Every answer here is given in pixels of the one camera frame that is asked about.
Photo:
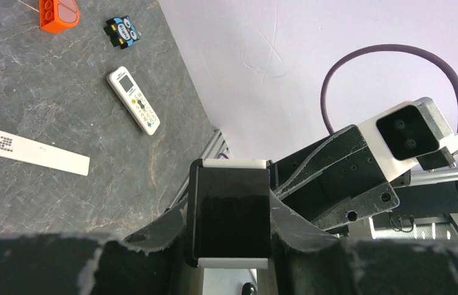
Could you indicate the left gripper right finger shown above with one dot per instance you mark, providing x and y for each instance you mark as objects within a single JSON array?
[{"x": 297, "y": 248}]

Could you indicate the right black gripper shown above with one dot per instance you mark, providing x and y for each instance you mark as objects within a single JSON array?
[{"x": 334, "y": 181}]

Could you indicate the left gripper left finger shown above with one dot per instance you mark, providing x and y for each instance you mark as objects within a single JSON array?
[{"x": 161, "y": 259}]

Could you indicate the black phone-like slab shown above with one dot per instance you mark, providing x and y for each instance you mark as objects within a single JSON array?
[{"x": 228, "y": 222}]

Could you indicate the beige remote control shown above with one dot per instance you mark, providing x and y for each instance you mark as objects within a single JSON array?
[{"x": 132, "y": 97}]

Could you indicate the white long remote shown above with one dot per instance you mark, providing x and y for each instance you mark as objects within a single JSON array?
[{"x": 25, "y": 150}]

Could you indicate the blue owl toy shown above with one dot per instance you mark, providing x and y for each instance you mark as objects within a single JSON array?
[{"x": 121, "y": 31}]

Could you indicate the orange semicircular piece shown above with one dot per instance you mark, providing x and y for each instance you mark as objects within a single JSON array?
[{"x": 56, "y": 16}]

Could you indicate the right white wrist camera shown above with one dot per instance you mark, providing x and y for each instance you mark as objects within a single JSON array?
[{"x": 409, "y": 134}]

